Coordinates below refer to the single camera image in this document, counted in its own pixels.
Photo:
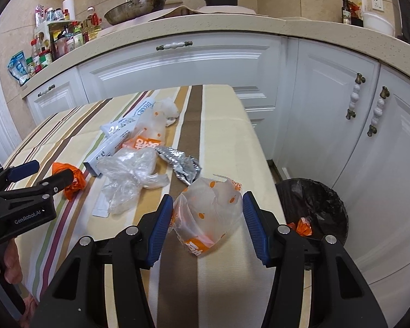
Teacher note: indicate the pink stove cover cloth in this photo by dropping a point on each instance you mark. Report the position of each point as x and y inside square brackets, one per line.
[182, 10]

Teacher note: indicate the operator hand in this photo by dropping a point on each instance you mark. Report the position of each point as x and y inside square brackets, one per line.
[13, 275]

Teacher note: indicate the white toothpaste box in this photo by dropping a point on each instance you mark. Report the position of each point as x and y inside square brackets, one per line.
[107, 148]

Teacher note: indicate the paper towel roll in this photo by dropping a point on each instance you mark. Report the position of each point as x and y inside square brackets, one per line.
[69, 5]

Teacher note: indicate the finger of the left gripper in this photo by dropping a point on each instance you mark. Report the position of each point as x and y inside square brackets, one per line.
[14, 174]
[50, 186]

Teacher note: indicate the left cabinet door handle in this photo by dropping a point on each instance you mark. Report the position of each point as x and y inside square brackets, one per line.
[354, 96]

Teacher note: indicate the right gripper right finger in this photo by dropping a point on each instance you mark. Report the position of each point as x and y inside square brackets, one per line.
[280, 248]

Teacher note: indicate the cabinet door handle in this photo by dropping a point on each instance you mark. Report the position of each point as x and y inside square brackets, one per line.
[378, 111]
[354, 96]

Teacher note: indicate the right cabinet door handle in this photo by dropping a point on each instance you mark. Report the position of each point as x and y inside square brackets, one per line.
[378, 111]

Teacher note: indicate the cooking oil bottle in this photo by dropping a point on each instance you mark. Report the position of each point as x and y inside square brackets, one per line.
[91, 25]

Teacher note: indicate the silver foil wrapper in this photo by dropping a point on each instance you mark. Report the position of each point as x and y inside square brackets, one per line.
[186, 168]

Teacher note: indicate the striped tablecloth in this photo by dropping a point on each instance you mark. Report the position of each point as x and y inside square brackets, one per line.
[225, 287]

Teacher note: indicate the white stacked bowls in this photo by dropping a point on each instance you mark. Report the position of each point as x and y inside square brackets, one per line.
[377, 23]

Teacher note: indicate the white toothpaste tube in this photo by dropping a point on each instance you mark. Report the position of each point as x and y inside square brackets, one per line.
[129, 119]

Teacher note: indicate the blue snack packets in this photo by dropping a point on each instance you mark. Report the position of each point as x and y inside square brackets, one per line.
[17, 67]

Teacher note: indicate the white bag with orange print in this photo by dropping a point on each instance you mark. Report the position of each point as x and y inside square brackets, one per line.
[150, 129]

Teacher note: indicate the wall power socket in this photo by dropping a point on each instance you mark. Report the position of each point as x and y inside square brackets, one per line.
[378, 5]

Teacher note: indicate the clear plastic bag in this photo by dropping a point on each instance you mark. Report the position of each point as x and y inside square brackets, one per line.
[129, 171]

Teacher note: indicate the metal wok pan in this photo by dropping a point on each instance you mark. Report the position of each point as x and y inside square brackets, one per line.
[132, 10]

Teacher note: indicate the dark sauce bottle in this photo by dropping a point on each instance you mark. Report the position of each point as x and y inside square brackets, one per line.
[346, 13]

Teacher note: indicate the white drawer handle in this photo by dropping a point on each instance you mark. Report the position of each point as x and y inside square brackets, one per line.
[174, 45]

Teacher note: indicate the small left drawer handle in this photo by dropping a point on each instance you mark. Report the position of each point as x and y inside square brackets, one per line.
[44, 92]

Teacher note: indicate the black-lined trash bin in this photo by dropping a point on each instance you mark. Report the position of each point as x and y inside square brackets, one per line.
[303, 197]

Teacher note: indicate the condiment rack with bottles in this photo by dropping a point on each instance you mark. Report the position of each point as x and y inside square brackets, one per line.
[55, 35]

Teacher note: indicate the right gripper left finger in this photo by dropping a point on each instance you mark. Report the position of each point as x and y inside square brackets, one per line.
[135, 249]

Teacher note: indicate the clear bag with orange print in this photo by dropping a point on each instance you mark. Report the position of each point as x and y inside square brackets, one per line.
[205, 212]

